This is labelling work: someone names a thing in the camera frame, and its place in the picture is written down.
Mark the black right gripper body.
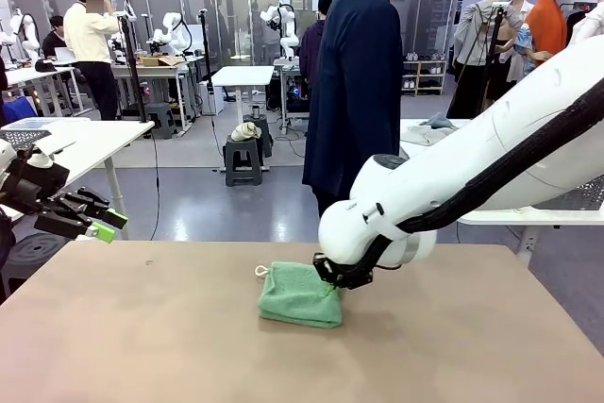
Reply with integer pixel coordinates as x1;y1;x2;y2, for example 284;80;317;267
311;253;374;291

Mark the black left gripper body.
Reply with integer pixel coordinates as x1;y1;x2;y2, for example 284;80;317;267
4;157;72;213

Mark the green terry towel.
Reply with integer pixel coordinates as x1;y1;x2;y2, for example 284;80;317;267
254;260;344;330

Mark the grey perforated basket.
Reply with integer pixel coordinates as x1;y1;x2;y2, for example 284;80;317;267
531;175;604;211
0;127;52;145

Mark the dark grey stool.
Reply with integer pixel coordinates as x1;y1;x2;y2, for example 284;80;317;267
0;232;72;305

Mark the white flat tray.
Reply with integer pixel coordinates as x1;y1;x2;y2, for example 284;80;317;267
2;117;91;130

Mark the blue chair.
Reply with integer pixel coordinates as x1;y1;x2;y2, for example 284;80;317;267
2;95;38;126

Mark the white office desk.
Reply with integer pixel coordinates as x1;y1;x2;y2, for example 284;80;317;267
273;57;310;135
0;65;79;116
110;56;202;133

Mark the grey step stool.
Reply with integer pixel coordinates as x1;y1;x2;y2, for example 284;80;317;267
243;114;274;159
224;136;264;187
144;101;176;140

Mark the seated person in black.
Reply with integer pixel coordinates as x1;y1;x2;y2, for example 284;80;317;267
41;15;72;62

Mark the black tripod stand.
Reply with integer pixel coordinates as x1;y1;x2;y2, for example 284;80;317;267
117;0;152;124

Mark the person in cream sweater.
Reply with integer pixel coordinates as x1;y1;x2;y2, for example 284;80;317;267
63;0;119;121

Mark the open cardboard box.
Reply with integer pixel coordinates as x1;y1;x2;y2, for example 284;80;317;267
139;56;185;68

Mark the pile of grey cloths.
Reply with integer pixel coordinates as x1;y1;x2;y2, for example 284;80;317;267
406;112;471;145

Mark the beige bundled cloth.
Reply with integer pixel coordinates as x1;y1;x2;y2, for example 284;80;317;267
233;122;263;143

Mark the person in navy jacket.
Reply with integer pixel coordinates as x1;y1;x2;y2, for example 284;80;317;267
301;0;402;218

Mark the black slim stand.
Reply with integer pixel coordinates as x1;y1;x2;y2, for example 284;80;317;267
196;8;214;86

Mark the white standing desk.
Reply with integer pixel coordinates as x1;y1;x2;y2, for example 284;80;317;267
210;65;276;174

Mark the wooden shoe rack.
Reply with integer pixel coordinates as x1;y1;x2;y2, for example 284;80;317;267
403;59;447;95

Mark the person in purple hoodie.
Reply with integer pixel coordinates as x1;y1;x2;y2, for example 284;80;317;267
297;0;334;92

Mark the mannequin with grey shirt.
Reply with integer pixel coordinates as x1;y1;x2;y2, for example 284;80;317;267
447;0;525;121

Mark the person with blue floral garment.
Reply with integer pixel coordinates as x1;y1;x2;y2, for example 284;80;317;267
507;0;551;88

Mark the mannequin with orange jacket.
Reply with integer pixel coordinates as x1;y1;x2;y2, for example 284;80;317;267
524;0;570;62

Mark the mannequin with white shirt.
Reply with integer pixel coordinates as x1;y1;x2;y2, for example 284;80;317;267
573;1;604;45

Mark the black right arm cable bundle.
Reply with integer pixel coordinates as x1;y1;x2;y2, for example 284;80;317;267
356;86;604;277

